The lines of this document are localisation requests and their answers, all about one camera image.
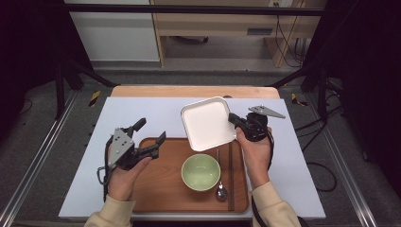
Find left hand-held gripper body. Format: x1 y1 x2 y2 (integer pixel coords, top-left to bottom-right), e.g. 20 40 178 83
107 127 143 171

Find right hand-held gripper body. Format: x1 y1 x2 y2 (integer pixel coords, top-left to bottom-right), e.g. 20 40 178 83
240 104 287 143

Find white square plate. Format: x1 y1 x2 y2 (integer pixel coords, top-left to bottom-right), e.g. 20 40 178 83
180 96 238 153

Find brown wooden tray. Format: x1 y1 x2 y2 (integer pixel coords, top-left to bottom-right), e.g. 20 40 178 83
131 137 251 214

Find green bowl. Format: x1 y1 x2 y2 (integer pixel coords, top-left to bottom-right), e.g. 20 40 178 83
181 152 222 193

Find metal spoon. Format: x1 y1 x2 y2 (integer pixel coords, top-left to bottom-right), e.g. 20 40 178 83
215 148 229 202

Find person's right hand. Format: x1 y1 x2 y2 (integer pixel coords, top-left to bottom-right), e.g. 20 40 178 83
235 127 273 190

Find person's left hand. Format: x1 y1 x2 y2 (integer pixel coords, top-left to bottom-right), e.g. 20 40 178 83
107 148 153 202

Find grey loop clip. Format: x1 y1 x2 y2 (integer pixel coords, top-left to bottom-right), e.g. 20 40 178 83
96 166 108 186

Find yellow black tape strip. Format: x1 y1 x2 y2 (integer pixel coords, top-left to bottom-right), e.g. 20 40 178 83
290 92 309 107
88 90 102 108

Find black metal stand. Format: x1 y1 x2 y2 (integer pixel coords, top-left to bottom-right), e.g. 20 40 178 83
268 61 329 123
54 58 118 120

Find white cabinet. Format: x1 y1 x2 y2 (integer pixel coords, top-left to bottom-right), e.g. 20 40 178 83
64 0 161 62

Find grey label plate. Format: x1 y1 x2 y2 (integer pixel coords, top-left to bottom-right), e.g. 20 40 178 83
246 27 274 36

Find light wooden desk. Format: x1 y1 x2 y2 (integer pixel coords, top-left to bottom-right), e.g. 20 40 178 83
150 0 327 68

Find white power outlet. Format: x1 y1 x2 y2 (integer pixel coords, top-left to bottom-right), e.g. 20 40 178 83
268 0 294 8

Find black curtain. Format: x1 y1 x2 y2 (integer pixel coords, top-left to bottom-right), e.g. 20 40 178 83
0 0 93 143
304 0 401 198

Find left hand-held gripper cable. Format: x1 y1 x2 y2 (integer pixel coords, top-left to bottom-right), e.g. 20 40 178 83
102 135 114 203

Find hand-held gripper cable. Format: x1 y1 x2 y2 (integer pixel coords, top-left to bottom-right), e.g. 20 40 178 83
102 135 114 203
250 130 276 227

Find aluminium floor rail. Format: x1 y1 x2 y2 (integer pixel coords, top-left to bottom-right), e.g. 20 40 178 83
306 94 378 227
0 90 79 227

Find right hand-held gripper cable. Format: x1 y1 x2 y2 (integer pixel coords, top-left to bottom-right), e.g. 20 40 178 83
250 130 276 227

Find looped black floor cable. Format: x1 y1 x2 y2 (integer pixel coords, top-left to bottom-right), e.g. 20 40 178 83
305 161 339 193

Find hanging black cables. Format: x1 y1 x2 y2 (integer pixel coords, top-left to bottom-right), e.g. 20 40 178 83
274 14 308 69

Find thin black floor cable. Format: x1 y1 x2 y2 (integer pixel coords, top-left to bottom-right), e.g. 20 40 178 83
18 98 33 116

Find black frame crossbar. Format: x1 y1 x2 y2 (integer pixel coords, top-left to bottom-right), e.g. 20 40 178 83
64 3 326 17

